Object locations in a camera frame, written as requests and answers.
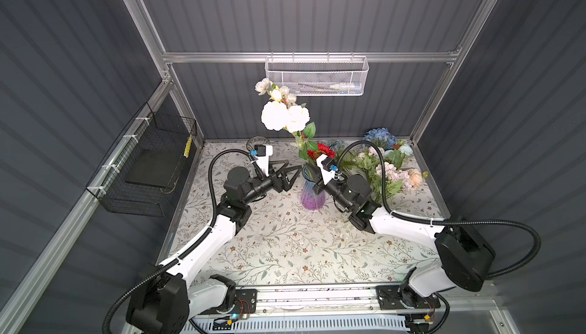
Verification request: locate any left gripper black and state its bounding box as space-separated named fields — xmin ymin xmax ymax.
xmin=241 ymin=158 xmax=300 ymax=209

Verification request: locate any blue purple glass vase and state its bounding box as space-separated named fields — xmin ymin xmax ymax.
xmin=300 ymin=166 xmax=326 ymax=210

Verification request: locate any red gerbera flower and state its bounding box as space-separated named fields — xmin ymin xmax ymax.
xmin=307 ymin=143 xmax=336 ymax=161

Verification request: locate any white peony flower stem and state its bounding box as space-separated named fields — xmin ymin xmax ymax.
xmin=260 ymin=100 xmax=319 ymax=163

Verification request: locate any white poppy flower stem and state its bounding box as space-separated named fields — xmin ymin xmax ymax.
xmin=254 ymin=78 xmax=297 ymax=108

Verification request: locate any pale blue peony stem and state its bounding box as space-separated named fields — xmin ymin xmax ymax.
xmin=385 ymin=143 xmax=414 ymax=169

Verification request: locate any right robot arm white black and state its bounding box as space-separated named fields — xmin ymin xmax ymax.
xmin=314 ymin=175 xmax=495 ymax=307

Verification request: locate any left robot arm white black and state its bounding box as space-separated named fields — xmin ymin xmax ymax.
xmin=126 ymin=161 xmax=302 ymax=333

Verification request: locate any clear ribbed glass vase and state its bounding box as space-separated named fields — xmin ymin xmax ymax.
xmin=246 ymin=136 xmax=271 ymax=152

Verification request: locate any floral patterned table mat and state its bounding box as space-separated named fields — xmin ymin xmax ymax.
xmin=164 ymin=140 xmax=435 ymax=286

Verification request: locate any pink peach flower bunch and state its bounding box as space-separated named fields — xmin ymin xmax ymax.
xmin=342 ymin=145 xmax=424 ymax=204

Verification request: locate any blue hydrangea flower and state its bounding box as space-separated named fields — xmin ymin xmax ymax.
xmin=363 ymin=127 xmax=398 ymax=150

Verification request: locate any yellow tag on basket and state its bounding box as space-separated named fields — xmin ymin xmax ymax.
xmin=183 ymin=135 xmax=193 ymax=158

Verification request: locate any marker pen in basket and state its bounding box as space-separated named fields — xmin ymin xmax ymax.
xmin=298 ymin=82 xmax=363 ymax=95

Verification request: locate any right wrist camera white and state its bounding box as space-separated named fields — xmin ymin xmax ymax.
xmin=316 ymin=154 xmax=338 ymax=185

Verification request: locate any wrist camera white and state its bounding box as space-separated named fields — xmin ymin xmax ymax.
xmin=250 ymin=144 xmax=273 ymax=177
xmin=316 ymin=154 xmax=338 ymax=185

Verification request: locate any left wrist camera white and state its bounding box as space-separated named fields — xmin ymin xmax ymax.
xmin=250 ymin=144 xmax=273 ymax=177

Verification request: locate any white wire mesh basket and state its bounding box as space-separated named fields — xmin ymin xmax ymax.
xmin=265 ymin=55 xmax=369 ymax=97

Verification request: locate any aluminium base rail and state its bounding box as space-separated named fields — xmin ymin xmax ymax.
xmin=123 ymin=281 xmax=518 ymax=334

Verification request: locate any black wire wall basket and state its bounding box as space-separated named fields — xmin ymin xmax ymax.
xmin=86 ymin=105 xmax=198 ymax=217

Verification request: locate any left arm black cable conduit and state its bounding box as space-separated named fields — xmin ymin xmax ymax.
xmin=101 ymin=148 xmax=258 ymax=334

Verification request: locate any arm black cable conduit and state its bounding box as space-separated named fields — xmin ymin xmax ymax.
xmin=335 ymin=139 xmax=542 ymax=281
xmin=101 ymin=148 xmax=258 ymax=334

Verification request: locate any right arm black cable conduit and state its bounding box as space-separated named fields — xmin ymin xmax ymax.
xmin=335 ymin=139 xmax=542 ymax=281

